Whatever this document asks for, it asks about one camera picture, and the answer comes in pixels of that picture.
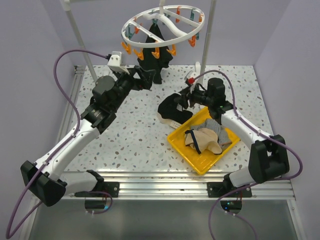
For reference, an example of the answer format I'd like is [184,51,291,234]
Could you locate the yellow plastic tray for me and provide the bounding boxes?
[167,107,240,175]

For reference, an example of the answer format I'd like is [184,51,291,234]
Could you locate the aluminium rail frame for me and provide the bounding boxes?
[18,65,305,240]

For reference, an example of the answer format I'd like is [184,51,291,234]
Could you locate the left white rack pole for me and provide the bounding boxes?
[60,0,98,82]

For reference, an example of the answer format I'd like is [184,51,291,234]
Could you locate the beige underwear navy trim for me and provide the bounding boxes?
[184,128,223,155]

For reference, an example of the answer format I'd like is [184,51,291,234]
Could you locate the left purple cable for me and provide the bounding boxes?
[5,49,111,238]

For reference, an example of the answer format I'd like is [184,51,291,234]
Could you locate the white round clip hanger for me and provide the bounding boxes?
[121,0,207,60]

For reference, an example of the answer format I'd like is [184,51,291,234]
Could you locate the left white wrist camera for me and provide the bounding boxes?
[107,51,130,74]

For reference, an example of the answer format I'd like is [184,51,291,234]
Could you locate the right white rack pole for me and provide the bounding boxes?
[200,0,217,74]

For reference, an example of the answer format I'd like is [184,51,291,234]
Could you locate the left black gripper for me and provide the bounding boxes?
[110,64,155,111]

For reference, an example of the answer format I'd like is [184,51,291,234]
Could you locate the plain black underwear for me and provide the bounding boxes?
[157,93,193,126]

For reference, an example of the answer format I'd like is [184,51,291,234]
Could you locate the grey striped underwear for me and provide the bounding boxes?
[190,118,232,147]

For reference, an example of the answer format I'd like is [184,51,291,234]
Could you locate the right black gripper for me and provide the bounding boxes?
[174,82,214,110]

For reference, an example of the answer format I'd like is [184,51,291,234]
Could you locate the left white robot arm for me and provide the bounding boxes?
[20,65,156,207]

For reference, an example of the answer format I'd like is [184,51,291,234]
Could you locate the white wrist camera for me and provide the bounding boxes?
[184,71,198,87]
[107,51,130,74]

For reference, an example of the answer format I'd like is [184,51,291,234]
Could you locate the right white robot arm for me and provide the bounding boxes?
[174,78,290,197]

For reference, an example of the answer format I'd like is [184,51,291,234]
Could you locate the white rack pole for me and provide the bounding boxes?
[200,0,217,74]
[60,0,98,82]

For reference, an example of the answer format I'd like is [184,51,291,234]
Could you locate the black pinstriped underwear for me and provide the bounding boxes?
[136,23,175,85]

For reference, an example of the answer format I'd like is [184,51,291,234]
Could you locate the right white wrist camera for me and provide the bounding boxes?
[184,71,198,87]

